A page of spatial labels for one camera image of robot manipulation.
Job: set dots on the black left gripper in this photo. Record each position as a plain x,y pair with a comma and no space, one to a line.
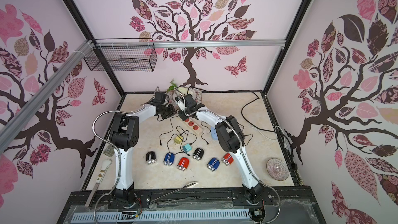
172,113

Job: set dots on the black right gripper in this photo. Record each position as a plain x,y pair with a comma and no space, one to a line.
182,114

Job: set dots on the yellow USB charger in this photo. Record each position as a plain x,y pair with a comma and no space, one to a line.
178,139

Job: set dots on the teal USB charger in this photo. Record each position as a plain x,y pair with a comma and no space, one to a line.
186,148

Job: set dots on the black electric shaver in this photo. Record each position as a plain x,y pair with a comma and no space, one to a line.
150,157
198,154

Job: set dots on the blue electric shaver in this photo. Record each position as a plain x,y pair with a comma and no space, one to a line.
213,164
169,159

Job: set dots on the red electric shaver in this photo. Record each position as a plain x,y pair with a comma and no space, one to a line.
227,159
183,164

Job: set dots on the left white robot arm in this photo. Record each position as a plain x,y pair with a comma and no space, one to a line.
124,134

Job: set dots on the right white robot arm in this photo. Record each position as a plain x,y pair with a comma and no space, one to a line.
230,138

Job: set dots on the floral rectangular tray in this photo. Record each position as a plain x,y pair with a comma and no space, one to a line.
176,105

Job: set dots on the green leaf sprig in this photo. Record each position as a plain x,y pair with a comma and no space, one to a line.
172,87

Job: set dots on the white plate with red print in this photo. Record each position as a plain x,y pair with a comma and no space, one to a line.
184,91

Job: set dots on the beige power strip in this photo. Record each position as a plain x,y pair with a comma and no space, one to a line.
193,126

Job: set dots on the blue square power cube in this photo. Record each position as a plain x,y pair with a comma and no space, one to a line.
213,133

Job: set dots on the glass spice jar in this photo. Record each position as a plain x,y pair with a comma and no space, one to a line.
109,151

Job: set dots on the metal tongs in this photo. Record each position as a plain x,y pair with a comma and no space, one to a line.
176,195

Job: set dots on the black wire basket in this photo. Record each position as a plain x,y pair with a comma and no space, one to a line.
122,54

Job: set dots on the aluminium rail back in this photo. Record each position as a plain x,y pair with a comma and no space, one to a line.
194,44

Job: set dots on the aluminium rail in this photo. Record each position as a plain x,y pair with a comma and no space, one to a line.
17,123
194,44

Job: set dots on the white slotted cable duct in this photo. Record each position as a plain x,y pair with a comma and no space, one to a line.
162,217

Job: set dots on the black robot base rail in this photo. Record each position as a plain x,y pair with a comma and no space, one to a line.
287,205

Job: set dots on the aluminium rail left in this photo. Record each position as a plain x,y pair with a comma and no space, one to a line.
17,123

